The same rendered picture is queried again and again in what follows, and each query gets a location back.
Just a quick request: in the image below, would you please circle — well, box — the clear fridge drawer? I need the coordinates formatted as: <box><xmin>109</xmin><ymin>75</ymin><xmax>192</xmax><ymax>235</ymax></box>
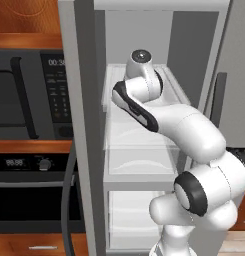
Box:
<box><xmin>107</xmin><ymin>145</ymin><xmax>182</xmax><ymax>176</ymax></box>
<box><xmin>108</xmin><ymin>190</ymin><xmax>166</xmax><ymax>251</ymax></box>

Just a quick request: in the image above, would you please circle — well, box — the grey fridge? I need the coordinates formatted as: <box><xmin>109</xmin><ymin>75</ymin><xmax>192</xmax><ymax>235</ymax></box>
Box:
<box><xmin>93</xmin><ymin>0</ymin><xmax>232</xmax><ymax>256</ymax></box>

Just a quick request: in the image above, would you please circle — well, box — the round oven knob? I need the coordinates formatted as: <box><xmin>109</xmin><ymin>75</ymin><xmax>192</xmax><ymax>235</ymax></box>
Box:
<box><xmin>38</xmin><ymin>158</ymin><xmax>52</xmax><ymax>172</ymax></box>

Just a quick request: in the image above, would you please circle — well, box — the black microwave oven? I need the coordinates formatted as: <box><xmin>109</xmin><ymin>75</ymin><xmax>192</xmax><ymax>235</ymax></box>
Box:
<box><xmin>0</xmin><ymin>48</ymin><xmax>75</xmax><ymax>141</ymax></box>

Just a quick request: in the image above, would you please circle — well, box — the wooden cupboard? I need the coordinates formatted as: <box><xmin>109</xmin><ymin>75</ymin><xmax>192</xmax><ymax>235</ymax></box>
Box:
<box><xmin>0</xmin><ymin>0</ymin><xmax>64</xmax><ymax>50</ymax></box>

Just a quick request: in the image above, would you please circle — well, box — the wooden drawer front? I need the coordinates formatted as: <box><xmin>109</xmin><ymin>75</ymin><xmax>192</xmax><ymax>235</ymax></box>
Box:
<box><xmin>0</xmin><ymin>233</ymin><xmax>89</xmax><ymax>256</ymax></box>

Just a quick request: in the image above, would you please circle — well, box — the dark curved fridge handle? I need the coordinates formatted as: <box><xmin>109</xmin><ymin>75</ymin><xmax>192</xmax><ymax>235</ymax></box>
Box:
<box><xmin>60</xmin><ymin>141</ymin><xmax>78</xmax><ymax>256</ymax></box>

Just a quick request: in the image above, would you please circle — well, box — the dark straight fridge handle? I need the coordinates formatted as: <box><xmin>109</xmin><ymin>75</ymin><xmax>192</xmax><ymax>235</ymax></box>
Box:
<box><xmin>210</xmin><ymin>72</ymin><xmax>228</xmax><ymax>128</ymax></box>

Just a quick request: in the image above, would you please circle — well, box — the black microwave handle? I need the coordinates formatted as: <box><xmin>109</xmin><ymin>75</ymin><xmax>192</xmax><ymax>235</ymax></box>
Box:
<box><xmin>10</xmin><ymin>56</ymin><xmax>40</xmax><ymax>140</ymax></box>

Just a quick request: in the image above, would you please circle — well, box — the grey oven handle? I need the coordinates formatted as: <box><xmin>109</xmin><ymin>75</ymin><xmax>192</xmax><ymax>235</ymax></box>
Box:
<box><xmin>0</xmin><ymin>175</ymin><xmax>76</xmax><ymax>189</ymax></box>

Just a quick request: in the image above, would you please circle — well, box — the black wall oven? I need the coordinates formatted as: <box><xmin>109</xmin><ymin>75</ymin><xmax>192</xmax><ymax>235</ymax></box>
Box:
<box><xmin>0</xmin><ymin>152</ymin><xmax>86</xmax><ymax>234</ymax></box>

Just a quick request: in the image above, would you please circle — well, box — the grey fridge door with handle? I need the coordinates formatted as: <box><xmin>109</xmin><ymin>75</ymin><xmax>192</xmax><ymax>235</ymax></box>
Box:
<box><xmin>205</xmin><ymin>0</ymin><xmax>245</xmax><ymax>149</ymax></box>

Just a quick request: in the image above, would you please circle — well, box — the silver drawer handle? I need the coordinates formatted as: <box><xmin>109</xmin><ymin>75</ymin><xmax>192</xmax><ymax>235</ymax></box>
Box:
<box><xmin>28</xmin><ymin>245</ymin><xmax>59</xmax><ymax>251</ymax></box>

